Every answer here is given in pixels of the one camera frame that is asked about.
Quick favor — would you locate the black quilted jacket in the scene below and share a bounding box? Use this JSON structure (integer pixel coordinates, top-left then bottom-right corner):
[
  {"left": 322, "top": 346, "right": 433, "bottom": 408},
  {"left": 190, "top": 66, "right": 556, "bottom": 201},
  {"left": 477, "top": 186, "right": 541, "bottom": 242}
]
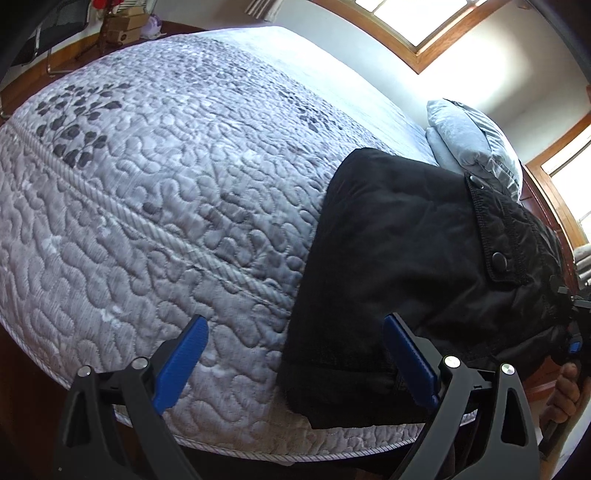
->
[{"left": 277, "top": 148, "right": 573, "bottom": 430}]

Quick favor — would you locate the metal folding chair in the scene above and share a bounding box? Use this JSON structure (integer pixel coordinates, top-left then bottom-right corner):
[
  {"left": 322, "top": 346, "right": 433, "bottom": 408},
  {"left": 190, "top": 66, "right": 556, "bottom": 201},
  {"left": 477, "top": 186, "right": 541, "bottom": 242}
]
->
[{"left": 14, "top": 0, "right": 93, "bottom": 75}]

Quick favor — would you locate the large cardboard box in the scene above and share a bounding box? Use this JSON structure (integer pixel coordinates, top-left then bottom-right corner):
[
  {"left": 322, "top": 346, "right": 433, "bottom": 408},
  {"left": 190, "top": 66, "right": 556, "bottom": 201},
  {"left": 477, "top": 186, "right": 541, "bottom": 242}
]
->
[{"left": 99, "top": 27, "right": 141, "bottom": 45}]

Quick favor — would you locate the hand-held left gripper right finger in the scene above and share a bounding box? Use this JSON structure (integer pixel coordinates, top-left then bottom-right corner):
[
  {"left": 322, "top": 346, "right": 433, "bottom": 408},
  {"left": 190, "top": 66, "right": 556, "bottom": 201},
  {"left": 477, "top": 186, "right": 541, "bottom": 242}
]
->
[{"left": 383, "top": 313, "right": 541, "bottom": 480}]

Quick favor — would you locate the grey quilted mattress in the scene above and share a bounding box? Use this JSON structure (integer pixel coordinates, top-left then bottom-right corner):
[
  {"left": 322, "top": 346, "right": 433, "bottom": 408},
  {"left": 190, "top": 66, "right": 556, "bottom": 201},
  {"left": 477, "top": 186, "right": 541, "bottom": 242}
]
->
[{"left": 0, "top": 25, "right": 476, "bottom": 462}]

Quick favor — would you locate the narrow wooden window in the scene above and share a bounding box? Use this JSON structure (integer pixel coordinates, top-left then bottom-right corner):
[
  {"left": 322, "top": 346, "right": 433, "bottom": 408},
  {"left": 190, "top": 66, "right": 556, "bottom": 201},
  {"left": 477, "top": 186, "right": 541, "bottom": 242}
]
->
[{"left": 526, "top": 124, "right": 591, "bottom": 250}]

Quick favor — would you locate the pale grey bed sheet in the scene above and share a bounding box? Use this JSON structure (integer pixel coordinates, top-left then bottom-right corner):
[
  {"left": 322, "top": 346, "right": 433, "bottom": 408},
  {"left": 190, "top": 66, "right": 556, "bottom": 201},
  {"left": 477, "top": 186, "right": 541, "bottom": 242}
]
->
[{"left": 203, "top": 25, "right": 439, "bottom": 167}]

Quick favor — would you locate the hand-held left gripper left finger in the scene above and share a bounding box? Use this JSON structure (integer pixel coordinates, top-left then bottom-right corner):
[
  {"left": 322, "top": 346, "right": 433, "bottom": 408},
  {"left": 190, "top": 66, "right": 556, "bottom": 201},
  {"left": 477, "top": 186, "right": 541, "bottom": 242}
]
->
[{"left": 52, "top": 315, "right": 211, "bottom": 480}]

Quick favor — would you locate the small cardboard box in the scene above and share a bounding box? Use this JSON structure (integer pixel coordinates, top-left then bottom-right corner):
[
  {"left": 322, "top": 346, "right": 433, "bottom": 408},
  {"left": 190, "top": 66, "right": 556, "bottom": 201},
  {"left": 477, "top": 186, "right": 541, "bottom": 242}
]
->
[{"left": 105, "top": 6, "right": 149, "bottom": 29}]

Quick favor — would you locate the wide wooden window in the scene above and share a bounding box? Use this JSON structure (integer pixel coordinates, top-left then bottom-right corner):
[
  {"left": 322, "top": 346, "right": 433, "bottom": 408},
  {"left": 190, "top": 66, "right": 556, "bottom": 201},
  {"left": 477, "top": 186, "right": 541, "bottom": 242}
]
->
[{"left": 309, "top": 0, "right": 527, "bottom": 75}]

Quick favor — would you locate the wooden headboard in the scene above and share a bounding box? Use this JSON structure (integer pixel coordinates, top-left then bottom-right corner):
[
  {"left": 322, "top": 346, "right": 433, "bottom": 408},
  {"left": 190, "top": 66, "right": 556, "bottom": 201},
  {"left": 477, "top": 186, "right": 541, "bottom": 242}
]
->
[{"left": 519, "top": 161, "right": 580, "bottom": 278}]

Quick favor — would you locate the person's right hand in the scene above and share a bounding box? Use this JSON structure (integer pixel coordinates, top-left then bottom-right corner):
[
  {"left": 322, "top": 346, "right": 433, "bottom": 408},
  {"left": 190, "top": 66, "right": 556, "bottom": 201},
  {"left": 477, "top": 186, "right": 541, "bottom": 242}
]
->
[{"left": 545, "top": 362, "right": 585, "bottom": 425}]

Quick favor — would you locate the grey pillow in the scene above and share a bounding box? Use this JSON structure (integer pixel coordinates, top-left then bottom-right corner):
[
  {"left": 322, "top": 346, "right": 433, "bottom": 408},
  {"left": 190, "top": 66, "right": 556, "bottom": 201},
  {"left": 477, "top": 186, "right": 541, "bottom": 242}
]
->
[{"left": 425, "top": 98, "right": 525, "bottom": 201}]

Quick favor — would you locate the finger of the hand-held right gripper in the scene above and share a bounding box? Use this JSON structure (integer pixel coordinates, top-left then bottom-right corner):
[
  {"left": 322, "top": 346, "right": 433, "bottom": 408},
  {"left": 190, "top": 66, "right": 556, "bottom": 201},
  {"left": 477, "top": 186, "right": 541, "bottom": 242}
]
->
[
  {"left": 561, "top": 323, "right": 585, "bottom": 367},
  {"left": 549, "top": 273, "right": 591, "bottom": 326}
]

